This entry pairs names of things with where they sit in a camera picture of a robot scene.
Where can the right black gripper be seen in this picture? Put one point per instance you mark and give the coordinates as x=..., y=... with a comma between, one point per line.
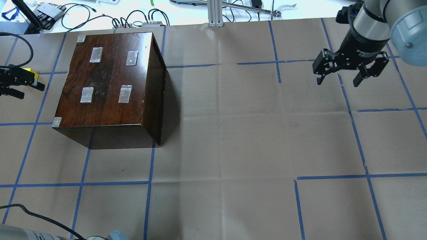
x=361, y=45

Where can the dark wooden drawer box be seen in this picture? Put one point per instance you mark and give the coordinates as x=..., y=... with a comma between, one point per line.
x=113, y=96

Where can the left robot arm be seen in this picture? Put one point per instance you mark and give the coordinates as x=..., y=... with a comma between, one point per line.
x=16, y=233

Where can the aluminium frame post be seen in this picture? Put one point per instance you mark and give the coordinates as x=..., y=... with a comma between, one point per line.
x=215, y=18

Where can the yellow cube block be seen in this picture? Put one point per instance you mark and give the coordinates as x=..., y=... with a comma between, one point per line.
x=32, y=76

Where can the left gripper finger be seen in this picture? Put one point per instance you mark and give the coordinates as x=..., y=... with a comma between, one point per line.
x=12, y=92
x=16, y=76

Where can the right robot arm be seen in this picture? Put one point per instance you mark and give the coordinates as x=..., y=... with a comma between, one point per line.
x=372, y=24

